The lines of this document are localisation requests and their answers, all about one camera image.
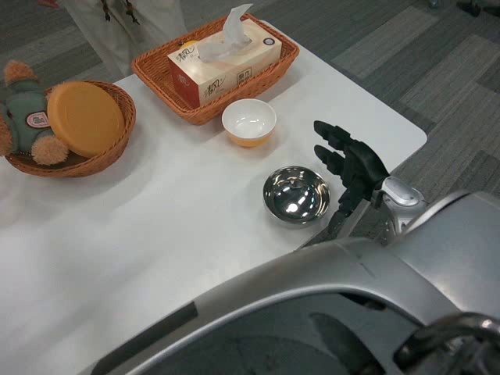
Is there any white bowl orange outside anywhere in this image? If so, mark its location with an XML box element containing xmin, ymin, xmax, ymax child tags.
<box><xmin>220</xmin><ymin>98</ymin><xmax>278</xmax><ymax>149</ymax></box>

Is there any brown teddy bear plush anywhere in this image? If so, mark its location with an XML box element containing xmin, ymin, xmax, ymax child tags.
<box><xmin>0</xmin><ymin>59</ymin><xmax>70</xmax><ymax>166</ymax></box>

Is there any rectangular orange wicker basket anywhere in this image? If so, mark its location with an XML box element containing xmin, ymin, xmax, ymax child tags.
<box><xmin>130</xmin><ymin>12</ymin><xmax>301</xmax><ymax>127</ymax></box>

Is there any shiny metal bowl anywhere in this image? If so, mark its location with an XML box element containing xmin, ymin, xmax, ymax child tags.
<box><xmin>262</xmin><ymin>165</ymin><xmax>331</xmax><ymax>227</ymax></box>

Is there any round brown wicker basket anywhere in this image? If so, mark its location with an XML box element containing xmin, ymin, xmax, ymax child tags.
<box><xmin>2</xmin><ymin>80</ymin><xmax>138</xmax><ymax>178</ymax></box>

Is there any orange round plate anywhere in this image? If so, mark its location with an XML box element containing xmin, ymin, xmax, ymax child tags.
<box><xmin>46</xmin><ymin>80</ymin><xmax>127</xmax><ymax>159</ymax></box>

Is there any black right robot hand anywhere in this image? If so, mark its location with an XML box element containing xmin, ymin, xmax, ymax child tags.
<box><xmin>312</xmin><ymin>120</ymin><xmax>391</xmax><ymax>232</ymax></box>

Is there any tissue box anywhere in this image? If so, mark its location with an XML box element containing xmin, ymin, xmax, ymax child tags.
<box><xmin>166</xmin><ymin>20</ymin><xmax>284</xmax><ymax>111</ymax></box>

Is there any person in black jacket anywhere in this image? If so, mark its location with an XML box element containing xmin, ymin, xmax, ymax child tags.
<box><xmin>57</xmin><ymin>0</ymin><xmax>187</xmax><ymax>80</ymax></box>

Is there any silver robot chest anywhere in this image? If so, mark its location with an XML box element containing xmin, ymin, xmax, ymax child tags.
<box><xmin>88</xmin><ymin>237</ymin><xmax>500</xmax><ymax>375</ymax></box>

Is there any thick black cable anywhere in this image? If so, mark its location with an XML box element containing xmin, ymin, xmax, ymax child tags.
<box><xmin>393</xmin><ymin>311</ymin><xmax>500</xmax><ymax>375</ymax></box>

